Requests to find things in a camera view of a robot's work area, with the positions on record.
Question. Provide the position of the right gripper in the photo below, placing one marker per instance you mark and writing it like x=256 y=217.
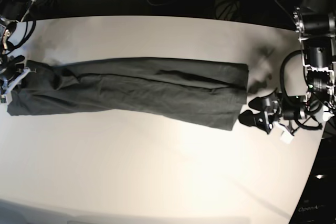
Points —
x=9 y=85

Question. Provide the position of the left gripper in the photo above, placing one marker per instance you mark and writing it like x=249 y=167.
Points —
x=270 y=117

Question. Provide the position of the dark grey T-shirt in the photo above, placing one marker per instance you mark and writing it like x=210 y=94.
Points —
x=206 y=93

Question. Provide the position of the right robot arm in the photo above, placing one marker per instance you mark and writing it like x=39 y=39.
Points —
x=12 y=70

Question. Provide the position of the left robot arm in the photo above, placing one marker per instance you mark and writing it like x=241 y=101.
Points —
x=315 y=25

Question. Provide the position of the black OpenArm case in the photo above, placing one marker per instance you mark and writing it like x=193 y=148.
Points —
x=317 y=202

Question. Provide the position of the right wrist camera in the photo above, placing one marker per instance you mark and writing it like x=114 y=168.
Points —
x=6 y=98

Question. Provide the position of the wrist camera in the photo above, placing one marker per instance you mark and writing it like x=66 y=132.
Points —
x=6 y=98
x=286 y=137

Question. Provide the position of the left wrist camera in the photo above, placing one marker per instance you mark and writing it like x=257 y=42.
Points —
x=286 y=137

